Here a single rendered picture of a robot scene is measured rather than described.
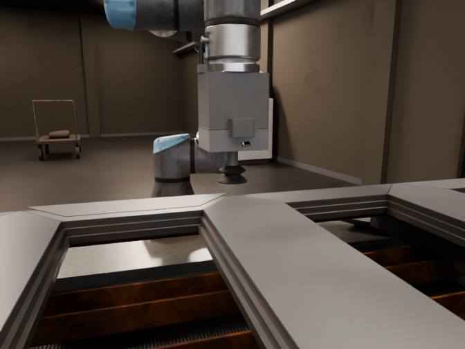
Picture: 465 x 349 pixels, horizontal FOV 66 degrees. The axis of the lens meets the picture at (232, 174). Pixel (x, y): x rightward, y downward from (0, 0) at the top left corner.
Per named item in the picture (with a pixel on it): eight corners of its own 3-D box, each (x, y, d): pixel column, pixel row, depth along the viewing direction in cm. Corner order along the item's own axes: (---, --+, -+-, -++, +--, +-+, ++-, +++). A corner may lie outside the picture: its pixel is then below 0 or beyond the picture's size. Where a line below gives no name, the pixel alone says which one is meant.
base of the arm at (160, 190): (148, 201, 125) (147, 172, 123) (192, 198, 129) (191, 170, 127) (151, 212, 110) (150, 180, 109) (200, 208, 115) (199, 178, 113)
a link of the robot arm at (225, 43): (270, 25, 46) (207, 21, 43) (269, 64, 47) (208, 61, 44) (248, 36, 53) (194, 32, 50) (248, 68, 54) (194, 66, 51)
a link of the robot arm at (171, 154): (156, 172, 123) (154, 133, 121) (195, 172, 125) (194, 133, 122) (151, 179, 112) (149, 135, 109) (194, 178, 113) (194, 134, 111)
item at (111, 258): (484, 235, 115) (486, 226, 115) (34, 293, 80) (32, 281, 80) (434, 216, 134) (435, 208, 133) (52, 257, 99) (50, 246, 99)
